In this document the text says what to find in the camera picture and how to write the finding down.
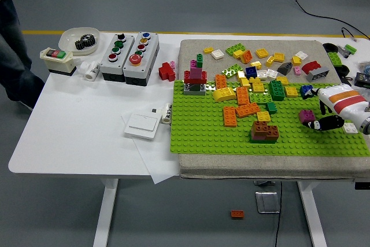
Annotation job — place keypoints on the green toy baseplate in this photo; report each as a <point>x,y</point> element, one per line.
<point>202,131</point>

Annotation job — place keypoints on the black metal gear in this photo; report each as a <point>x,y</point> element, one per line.
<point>85,42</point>

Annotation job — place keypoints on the black box device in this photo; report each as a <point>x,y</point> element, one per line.
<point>362,78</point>

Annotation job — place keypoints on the dark green small brick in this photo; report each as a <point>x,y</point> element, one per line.
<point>271,108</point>

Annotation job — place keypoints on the metal floor socket plate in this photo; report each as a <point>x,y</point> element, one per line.
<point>267,202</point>

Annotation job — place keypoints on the black small part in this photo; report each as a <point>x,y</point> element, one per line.
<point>347,81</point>

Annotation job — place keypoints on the white pipe fitting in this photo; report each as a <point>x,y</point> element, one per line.
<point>91,70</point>

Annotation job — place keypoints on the small grey white adapter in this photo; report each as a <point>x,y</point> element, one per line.
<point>154,110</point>

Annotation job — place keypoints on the dark grey sloped brick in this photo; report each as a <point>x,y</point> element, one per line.
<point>286,69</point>

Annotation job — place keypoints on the lime green flat plate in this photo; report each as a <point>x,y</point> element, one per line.
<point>260,98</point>

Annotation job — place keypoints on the grey emergency stop box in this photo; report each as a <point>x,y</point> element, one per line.
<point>150,56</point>

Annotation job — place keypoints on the lime green narrow brick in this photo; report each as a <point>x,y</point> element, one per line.
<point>350,48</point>

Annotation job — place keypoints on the white table leg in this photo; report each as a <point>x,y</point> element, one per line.
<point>310,215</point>
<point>105,215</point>

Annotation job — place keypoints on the yellow curved toy brick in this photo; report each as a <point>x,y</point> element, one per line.
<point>224,94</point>

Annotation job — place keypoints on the red curved toy brick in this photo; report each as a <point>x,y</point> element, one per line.
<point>310,66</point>

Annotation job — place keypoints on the plastic bag with blue parts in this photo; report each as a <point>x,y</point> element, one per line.
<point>365,67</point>

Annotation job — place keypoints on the red toy brick cluster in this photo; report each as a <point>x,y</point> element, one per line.
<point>166,72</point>

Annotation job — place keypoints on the yellow small toy plate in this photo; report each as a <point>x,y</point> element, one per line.
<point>208,50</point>

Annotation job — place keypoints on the grey four-button control box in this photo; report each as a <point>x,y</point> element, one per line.
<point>111,69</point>

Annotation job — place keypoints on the dark green tall toy brick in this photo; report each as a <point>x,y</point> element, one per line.
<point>277,90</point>

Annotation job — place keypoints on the white square toy tile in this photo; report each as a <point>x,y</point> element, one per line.
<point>350,128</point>
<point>301,55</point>
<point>217,54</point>
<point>272,73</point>
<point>261,74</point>

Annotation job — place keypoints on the cream red-green switch box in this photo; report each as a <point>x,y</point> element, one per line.
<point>57,63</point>

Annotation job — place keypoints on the orange 2x4 toy brick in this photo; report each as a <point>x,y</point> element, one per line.
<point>237,214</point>
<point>247,110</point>
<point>221,82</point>
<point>242,96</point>
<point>229,117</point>

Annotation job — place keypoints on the grey bracket under table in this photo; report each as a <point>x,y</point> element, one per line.
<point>264,183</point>

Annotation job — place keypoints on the lime green 2x4 brick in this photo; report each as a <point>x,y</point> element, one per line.
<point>234,48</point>
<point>231,71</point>

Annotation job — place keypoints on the silver metal part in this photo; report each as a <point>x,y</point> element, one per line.
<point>343,51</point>

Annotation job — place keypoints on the black table control box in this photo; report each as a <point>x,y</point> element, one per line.
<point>362,186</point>

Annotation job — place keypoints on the pink small toy brick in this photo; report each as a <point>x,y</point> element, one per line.
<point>297,70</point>
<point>172,64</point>

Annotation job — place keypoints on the green 2x4 toy brick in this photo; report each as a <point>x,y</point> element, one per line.
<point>334,59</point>

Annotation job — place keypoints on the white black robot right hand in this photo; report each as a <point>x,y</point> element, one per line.
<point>344,99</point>

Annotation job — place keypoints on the clear toy tile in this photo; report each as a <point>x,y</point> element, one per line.
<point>209,86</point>

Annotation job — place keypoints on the person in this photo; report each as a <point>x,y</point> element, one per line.
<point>11,41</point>

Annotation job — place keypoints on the white paper sheet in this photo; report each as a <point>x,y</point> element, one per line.
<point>156,166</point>

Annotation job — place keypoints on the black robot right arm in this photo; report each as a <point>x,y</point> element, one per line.
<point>365,127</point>

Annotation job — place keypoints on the white plastic bowl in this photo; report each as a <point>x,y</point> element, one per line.
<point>68,41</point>

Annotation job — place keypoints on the multicolour toy brick tower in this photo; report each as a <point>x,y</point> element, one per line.
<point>195,77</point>

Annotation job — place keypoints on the blue 2x2 toy brick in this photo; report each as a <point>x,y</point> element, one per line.
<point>251,72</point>
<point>303,88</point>

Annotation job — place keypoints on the white wall switch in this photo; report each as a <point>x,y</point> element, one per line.
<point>141,127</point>

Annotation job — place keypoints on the grey toy brick with holes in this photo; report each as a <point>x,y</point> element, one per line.
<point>318,75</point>

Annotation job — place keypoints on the magenta 2x2 toy brick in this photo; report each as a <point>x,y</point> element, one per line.
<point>306,114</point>

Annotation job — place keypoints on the white labelled roll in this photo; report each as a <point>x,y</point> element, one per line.
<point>166,114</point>

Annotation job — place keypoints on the brown pink green brick stack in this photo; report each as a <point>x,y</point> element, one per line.
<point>261,129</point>

